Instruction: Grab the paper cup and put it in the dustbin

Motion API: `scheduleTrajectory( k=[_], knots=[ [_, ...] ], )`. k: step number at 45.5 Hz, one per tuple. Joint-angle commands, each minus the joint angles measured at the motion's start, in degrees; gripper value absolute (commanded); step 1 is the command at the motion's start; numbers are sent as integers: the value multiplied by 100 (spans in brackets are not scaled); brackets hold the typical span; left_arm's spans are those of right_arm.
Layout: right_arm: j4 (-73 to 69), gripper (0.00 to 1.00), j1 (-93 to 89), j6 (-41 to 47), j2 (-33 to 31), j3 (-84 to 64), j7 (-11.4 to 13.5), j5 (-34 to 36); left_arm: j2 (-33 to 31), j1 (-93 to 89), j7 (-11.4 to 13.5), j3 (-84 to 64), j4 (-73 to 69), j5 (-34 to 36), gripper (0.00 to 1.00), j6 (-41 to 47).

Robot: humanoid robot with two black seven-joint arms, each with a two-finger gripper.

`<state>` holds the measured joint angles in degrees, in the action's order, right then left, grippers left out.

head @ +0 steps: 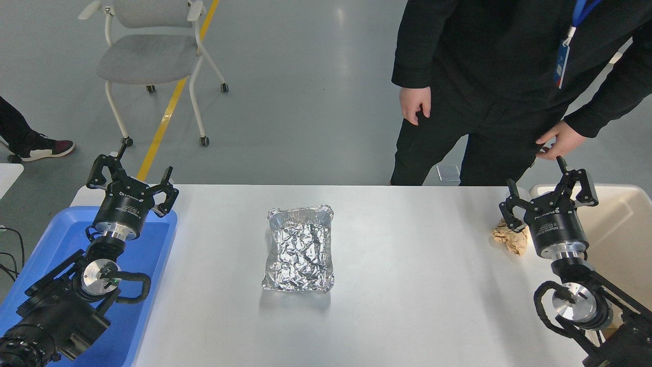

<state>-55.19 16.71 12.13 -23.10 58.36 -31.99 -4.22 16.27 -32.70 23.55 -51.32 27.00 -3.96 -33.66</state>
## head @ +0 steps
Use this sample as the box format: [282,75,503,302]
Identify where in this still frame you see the person's left hand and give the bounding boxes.
[535,121,586,161]

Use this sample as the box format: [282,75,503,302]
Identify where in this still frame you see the brown cardboard piece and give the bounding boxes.
[593,320,624,345]

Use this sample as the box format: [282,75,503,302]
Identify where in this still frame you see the person's right hand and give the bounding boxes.
[400,87,432,126]

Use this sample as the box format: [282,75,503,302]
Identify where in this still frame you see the crumpled silver foil tray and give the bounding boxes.
[262,205,335,293]

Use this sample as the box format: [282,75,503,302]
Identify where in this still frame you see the small white side table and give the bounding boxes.
[0,163,24,200]

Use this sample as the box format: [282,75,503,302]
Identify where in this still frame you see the crumpled tan paper ball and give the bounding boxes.
[492,218,531,256]

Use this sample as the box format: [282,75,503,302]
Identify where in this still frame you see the blue plastic tray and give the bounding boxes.
[0,205,179,367]

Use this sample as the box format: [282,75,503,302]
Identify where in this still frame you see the person with dark red shoe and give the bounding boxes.
[0,96,76,163]

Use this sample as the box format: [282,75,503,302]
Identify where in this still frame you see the blue lanyard with badge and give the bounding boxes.
[554,0,604,90]

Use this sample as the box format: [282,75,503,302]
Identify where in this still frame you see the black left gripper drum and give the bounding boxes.
[93,178,155,232]

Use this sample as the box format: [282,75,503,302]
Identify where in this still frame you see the person with lanyard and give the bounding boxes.
[391,0,652,187]

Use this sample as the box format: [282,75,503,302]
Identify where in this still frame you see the large pale plastic bin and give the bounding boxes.
[530,183,652,367]

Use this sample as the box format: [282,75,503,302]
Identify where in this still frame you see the grey white wheeled chair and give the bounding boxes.
[78,0,230,148]

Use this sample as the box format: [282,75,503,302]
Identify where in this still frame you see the black cable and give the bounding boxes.
[0,225,26,283]

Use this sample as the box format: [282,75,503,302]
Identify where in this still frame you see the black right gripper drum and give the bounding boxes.
[524,201,589,251]

